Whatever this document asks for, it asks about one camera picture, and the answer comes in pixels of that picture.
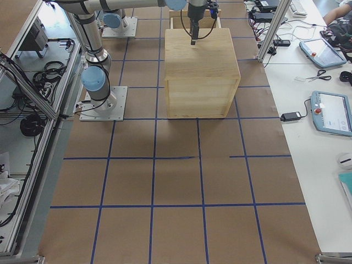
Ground aluminium frame rail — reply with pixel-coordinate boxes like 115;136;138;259
1;1;81;259

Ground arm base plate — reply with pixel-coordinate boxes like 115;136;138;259
79;86;128;122
102;14;138;39

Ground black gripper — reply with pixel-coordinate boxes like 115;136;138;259
188;0;206;45
207;0;219;14

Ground aluminium frame post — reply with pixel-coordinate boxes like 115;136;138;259
257;0;291;62

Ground black scissors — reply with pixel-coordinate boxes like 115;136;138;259
306;69;332;82

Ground person forearm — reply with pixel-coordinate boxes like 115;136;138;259
323;4;351;25

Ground black power brick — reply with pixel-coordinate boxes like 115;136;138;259
280;112;302;122

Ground grey control box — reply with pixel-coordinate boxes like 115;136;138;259
19;18;48;58

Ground blue teach pendant near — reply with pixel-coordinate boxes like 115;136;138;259
311;91;351;137

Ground black cable bundle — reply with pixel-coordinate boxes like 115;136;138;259
32;60;68;89

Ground blue teach pendant far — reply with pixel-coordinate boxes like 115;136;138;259
299;38;347;68

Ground coiled black cable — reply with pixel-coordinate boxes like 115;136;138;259
20;113;46;138

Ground light wooden drawer cabinet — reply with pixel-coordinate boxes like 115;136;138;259
164;28;241;119

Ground blue teach pendant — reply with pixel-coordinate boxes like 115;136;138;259
311;91;351;137
299;38;347;68

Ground teal notebook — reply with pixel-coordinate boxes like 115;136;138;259
338;172;351;201

